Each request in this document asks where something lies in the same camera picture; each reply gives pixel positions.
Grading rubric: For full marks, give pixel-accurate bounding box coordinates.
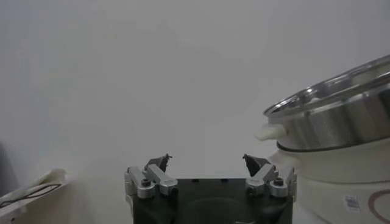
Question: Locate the thin black cable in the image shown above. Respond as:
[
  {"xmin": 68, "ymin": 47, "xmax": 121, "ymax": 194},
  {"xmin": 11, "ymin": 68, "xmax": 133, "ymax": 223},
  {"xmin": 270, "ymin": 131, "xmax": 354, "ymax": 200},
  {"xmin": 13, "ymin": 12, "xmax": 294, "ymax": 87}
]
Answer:
[{"xmin": 0, "ymin": 183, "xmax": 62, "ymax": 209}]

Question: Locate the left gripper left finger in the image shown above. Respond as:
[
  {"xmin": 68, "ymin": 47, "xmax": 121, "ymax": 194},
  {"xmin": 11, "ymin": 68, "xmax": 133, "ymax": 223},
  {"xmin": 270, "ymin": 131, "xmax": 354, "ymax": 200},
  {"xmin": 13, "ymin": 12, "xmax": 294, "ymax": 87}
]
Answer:
[{"xmin": 124, "ymin": 153, "xmax": 179, "ymax": 200}]

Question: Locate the white electric cooker pot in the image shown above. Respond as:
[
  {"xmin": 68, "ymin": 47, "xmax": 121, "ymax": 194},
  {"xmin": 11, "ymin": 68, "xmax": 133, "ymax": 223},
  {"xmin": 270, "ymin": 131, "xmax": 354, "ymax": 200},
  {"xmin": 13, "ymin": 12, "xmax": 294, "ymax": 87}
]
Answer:
[{"xmin": 254, "ymin": 123, "xmax": 390, "ymax": 224}]

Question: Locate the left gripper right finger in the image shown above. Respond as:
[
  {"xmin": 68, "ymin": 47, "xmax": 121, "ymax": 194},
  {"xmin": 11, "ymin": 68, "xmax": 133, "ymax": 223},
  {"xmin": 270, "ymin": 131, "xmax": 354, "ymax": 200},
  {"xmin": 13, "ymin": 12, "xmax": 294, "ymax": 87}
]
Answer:
[{"xmin": 242, "ymin": 153, "xmax": 298, "ymax": 199}]

